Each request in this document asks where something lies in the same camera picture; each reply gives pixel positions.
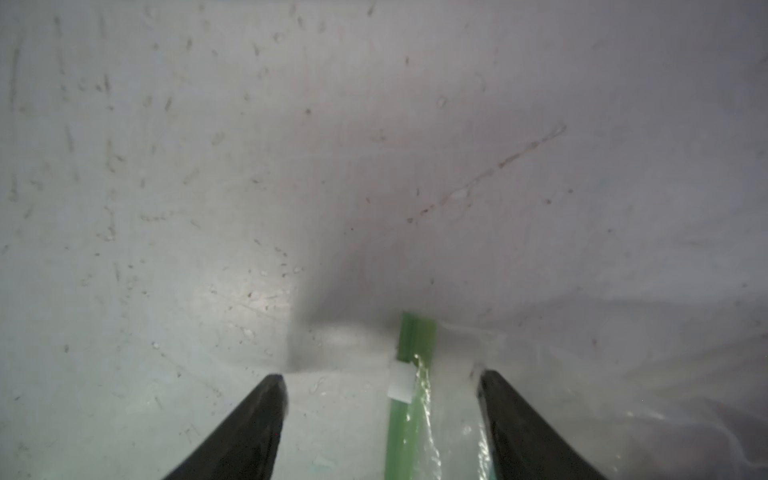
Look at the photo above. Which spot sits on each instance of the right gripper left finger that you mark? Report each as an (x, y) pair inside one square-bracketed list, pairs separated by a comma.
[(245, 445)]

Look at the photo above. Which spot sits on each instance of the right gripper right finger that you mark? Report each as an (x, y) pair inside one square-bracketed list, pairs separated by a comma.
[(522, 444)]

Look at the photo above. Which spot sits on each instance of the clear zip-top bag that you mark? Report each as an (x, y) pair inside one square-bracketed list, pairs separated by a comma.
[(402, 404)]

